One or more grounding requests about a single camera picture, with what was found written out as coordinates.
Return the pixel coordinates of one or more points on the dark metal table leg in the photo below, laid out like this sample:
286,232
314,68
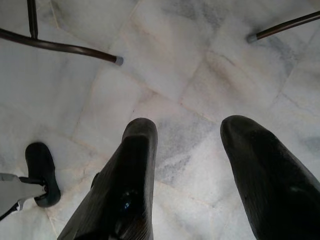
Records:
285,25
60,46

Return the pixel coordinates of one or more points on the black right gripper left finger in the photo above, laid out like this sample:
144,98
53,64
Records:
125,185

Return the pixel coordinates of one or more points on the dark metal table brace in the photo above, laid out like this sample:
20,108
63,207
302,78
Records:
33,17

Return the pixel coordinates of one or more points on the silver robot leg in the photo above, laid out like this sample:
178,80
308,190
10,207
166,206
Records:
15,188

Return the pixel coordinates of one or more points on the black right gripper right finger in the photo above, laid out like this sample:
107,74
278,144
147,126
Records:
272,180

